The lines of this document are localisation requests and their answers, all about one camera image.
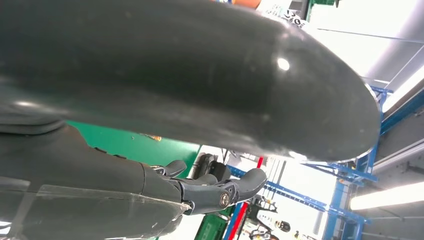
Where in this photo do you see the black hard carrying case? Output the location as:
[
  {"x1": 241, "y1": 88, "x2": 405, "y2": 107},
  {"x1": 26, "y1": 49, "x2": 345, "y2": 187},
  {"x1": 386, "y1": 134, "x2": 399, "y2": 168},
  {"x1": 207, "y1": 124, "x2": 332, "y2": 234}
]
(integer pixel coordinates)
[{"x1": 188, "y1": 152, "x2": 233, "y2": 182}]

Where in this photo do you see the white humanoid robot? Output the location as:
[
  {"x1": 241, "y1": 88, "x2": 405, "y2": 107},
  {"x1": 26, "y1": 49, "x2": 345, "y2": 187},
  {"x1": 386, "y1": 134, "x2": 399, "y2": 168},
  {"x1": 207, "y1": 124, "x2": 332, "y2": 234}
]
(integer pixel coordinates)
[{"x1": 246, "y1": 194, "x2": 292, "y2": 240}]

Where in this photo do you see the blue metal rack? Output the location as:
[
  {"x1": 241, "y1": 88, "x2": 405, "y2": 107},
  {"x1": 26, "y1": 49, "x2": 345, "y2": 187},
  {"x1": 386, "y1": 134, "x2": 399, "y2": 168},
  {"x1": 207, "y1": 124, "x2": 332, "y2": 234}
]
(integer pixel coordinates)
[{"x1": 223, "y1": 84, "x2": 424, "y2": 240}]

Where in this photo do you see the ceiling light strip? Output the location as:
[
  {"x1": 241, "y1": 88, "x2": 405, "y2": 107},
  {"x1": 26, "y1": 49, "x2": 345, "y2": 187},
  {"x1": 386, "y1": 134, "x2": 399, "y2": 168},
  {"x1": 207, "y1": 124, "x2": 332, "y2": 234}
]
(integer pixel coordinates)
[{"x1": 350, "y1": 181, "x2": 424, "y2": 212}]

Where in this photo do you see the green plastic crate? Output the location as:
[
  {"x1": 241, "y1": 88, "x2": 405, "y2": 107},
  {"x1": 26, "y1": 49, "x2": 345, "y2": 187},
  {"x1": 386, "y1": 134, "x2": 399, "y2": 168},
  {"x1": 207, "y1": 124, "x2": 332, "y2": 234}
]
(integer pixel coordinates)
[{"x1": 194, "y1": 206, "x2": 237, "y2": 240}]

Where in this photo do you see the red metal post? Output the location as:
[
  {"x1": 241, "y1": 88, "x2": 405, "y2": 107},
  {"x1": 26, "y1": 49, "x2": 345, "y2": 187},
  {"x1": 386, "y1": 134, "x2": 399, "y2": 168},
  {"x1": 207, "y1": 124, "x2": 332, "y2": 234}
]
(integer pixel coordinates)
[{"x1": 227, "y1": 156, "x2": 265, "y2": 240}]

